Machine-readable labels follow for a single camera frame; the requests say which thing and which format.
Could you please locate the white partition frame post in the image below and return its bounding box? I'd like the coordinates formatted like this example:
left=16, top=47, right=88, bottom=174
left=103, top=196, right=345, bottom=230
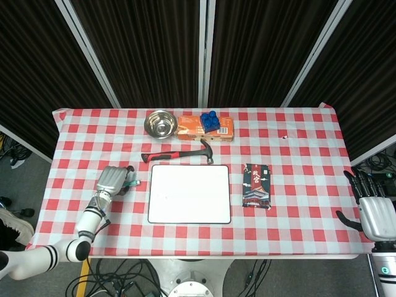
left=280, top=0, right=354, bottom=108
left=54, top=0, right=121, bottom=108
left=197, top=0, right=217, bottom=108

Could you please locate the white sneaker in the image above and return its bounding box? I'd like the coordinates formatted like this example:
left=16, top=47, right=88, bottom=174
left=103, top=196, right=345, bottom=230
left=0, top=207, right=34, bottom=246

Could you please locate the red black claw hammer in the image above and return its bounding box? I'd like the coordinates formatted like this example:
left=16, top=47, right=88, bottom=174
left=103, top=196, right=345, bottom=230
left=140, top=138, right=215, bottom=165

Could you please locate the white dry-erase board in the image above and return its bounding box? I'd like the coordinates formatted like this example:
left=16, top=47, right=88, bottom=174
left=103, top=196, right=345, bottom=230
left=147, top=164, right=232, bottom=224

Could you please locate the black cable with green light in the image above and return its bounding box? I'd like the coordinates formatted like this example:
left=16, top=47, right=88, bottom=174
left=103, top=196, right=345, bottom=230
left=244, top=259, right=272, bottom=297

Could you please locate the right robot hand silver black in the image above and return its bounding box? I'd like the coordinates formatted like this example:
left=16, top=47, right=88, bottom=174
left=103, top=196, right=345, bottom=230
left=335, top=170, right=396, bottom=243

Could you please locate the stainless steel bowl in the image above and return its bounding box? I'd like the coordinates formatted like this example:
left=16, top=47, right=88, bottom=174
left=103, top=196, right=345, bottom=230
left=144, top=110, right=179, bottom=140

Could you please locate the blue plastic building block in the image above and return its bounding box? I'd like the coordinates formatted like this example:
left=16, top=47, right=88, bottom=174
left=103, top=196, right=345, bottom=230
left=200, top=110, right=221, bottom=134

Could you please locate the black floor cable bundle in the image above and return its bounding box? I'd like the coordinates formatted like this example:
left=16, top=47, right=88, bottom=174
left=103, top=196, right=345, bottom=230
left=355, top=150, right=396, bottom=174
left=64, top=259, right=161, bottom=297
left=0, top=132, right=29, bottom=170

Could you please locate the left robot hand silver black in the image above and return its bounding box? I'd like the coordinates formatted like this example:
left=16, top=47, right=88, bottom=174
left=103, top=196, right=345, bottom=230
left=95, top=166, right=136, bottom=197

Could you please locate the black device box with buttons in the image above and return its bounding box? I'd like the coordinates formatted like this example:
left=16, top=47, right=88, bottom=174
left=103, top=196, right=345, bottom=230
left=372, top=172, right=396, bottom=199

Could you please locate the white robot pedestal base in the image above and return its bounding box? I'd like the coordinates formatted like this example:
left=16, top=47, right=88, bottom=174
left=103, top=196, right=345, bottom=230
left=145, top=258, right=239, bottom=297

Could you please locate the dark blue printed packet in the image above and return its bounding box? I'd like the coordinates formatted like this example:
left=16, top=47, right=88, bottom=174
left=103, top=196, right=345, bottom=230
left=241, top=163, right=273, bottom=210

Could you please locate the orange cardboard box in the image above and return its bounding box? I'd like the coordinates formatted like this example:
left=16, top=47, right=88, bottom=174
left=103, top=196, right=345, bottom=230
left=176, top=114, right=235, bottom=143

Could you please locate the dark corrugated partition panel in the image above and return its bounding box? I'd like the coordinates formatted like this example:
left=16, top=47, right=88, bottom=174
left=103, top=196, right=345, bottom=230
left=69, top=0, right=207, bottom=108
left=290, top=0, right=396, bottom=166
left=0, top=0, right=113, bottom=163
left=207, top=0, right=340, bottom=108

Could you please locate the red white checkered tablecloth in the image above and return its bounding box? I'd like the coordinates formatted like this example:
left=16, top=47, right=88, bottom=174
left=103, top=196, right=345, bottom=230
left=24, top=103, right=375, bottom=259

